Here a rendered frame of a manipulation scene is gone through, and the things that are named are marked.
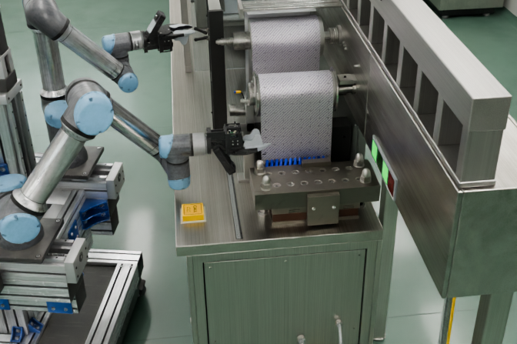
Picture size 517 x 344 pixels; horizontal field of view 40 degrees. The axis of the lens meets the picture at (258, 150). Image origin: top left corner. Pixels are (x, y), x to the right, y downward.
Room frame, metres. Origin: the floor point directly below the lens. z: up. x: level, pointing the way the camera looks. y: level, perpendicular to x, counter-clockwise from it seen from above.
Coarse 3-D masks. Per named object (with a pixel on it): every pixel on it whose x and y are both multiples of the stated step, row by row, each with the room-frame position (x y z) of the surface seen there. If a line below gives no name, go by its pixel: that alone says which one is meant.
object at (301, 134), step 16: (288, 112) 2.05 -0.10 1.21; (304, 112) 2.06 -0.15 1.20; (320, 112) 2.06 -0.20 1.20; (272, 128) 2.05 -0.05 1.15; (288, 128) 2.05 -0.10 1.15; (304, 128) 2.06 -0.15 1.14; (320, 128) 2.06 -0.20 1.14; (272, 144) 2.05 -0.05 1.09; (288, 144) 2.05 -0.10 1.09; (304, 144) 2.06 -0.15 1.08; (320, 144) 2.06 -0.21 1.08; (288, 160) 2.05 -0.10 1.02
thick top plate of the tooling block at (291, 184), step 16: (368, 160) 2.04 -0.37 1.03; (256, 176) 1.95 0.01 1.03; (272, 176) 1.95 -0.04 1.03; (288, 176) 1.94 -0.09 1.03; (304, 176) 1.94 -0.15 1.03; (320, 176) 1.94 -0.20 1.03; (336, 176) 1.94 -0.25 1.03; (352, 176) 1.94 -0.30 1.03; (256, 192) 1.85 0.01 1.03; (272, 192) 1.85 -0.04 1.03; (288, 192) 1.85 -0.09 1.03; (304, 192) 1.86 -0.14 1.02; (320, 192) 1.86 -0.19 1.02; (352, 192) 1.88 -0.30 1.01; (368, 192) 1.88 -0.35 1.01; (256, 208) 1.84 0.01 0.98; (272, 208) 1.85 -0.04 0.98; (288, 208) 1.85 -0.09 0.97
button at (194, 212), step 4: (184, 204) 1.95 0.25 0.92; (188, 204) 1.95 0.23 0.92; (192, 204) 1.95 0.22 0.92; (196, 204) 1.95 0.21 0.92; (200, 204) 1.95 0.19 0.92; (184, 208) 1.93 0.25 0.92; (188, 208) 1.93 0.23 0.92; (192, 208) 1.93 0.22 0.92; (196, 208) 1.93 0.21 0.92; (200, 208) 1.93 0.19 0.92; (184, 212) 1.90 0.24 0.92; (188, 212) 1.90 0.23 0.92; (192, 212) 1.90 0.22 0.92; (196, 212) 1.90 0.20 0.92; (200, 212) 1.90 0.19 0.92; (184, 216) 1.88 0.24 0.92; (188, 216) 1.88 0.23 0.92; (192, 216) 1.89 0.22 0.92; (196, 216) 1.89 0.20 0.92; (200, 216) 1.89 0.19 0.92; (184, 220) 1.88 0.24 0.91; (188, 220) 1.88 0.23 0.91; (192, 220) 1.89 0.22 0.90; (196, 220) 1.89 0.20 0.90
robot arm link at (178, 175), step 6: (162, 162) 2.06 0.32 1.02; (168, 162) 1.99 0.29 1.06; (186, 162) 1.99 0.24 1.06; (168, 168) 1.99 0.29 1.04; (174, 168) 1.98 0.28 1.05; (180, 168) 1.98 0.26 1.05; (186, 168) 1.99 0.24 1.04; (168, 174) 1.99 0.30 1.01; (174, 174) 1.98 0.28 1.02; (180, 174) 1.98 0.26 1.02; (186, 174) 1.99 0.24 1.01; (168, 180) 1.99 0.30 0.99; (174, 180) 1.98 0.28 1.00; (180, 180) 1.98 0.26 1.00; (186, 180) 1.99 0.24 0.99; (174, 186) 1.98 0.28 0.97; (180, 186) 1.98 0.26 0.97; (186, 186) 1.99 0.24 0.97
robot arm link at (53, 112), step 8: (48, 104) 2.44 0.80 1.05; (56, 104) 2.44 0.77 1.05; (64, 104) 2.45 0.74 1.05; (48, 112) 2.39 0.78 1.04; (56, 112) 2.39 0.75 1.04; (48, 120) 2.37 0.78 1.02; (56, 120) 2.36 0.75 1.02; (48, 128) 2.38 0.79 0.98; (56, 128) 2.36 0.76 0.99; (48, 136) 2.39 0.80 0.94
